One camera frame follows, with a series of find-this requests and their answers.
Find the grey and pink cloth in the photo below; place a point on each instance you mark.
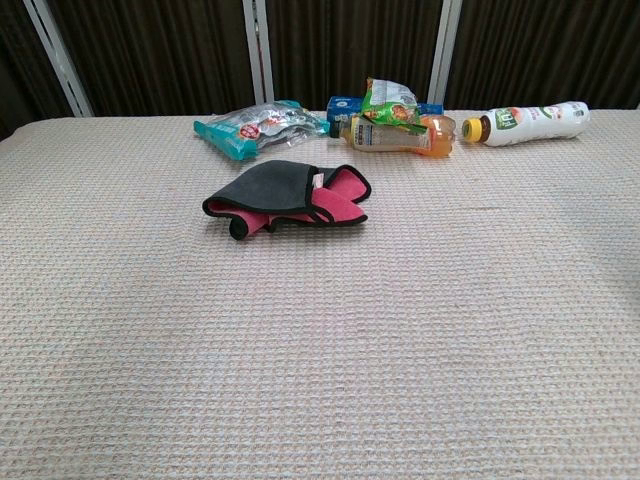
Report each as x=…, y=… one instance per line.
x=270, y=185

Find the beige woven tablecloth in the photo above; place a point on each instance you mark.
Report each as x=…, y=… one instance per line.
x=320, y=350

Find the clear bottle orange drink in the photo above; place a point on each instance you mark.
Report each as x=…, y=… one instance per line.
x=380, y=141

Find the teal clear snack packet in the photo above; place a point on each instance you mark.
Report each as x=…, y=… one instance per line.
x=250, y=132

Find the blue cardboard box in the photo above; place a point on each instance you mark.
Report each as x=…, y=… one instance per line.
x=342, y=106

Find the green snack bag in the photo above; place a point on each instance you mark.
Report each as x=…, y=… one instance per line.
x=390, y=112

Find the white bottle yellow cap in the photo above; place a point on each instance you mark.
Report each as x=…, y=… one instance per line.
x=530, y=125

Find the dark brown pleated curtain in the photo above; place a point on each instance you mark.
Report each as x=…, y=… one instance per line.
x=150, y=50

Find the white metal frame post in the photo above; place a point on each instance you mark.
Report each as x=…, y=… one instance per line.
x=257, y=50
x=55, y=55
x=445, y=50

